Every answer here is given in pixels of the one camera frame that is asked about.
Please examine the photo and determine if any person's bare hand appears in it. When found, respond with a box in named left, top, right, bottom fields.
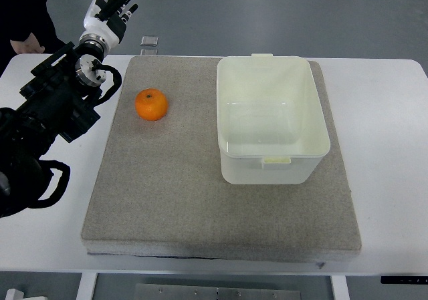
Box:
left=10, top=33, right=45, bottom=55

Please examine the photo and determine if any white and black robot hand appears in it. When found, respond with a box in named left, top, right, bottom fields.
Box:
left=80, top=0, right=138, bottom=52

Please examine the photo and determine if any orange fruit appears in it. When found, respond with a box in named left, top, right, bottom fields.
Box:
left=134, top=88, right=169, bottom=121

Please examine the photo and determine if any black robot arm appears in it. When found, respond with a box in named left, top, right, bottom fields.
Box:
left=1, top=41, right=122, bottom=217

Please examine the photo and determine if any white plastic box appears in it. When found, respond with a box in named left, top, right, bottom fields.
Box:
left=217, top=54, right=330, bottom=184

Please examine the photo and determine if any person's black sleeve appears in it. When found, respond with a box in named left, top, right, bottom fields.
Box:
left=1, top=0, right=65, bottom=72

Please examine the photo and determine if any clear plastic floor piece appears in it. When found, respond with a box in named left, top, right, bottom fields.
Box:
left=140, top=35, right=159, bottom=55

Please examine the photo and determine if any grey foam mat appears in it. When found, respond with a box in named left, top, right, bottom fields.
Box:
left=81, top=56, right=361, bottom=262

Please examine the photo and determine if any white object on floor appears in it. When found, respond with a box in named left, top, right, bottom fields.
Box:
left=5, top=289, right=48, bottom=300

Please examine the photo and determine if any grey metal plate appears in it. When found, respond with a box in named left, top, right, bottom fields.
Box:
left=133, top=283, right=301, bottom=300

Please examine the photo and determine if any black table control panel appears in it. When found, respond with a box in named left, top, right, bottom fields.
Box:
left=381, top=275, right=428, bottom=285

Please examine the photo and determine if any white table frame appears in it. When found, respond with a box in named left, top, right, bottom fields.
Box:
left=76, top=272, right=350, bottom=300

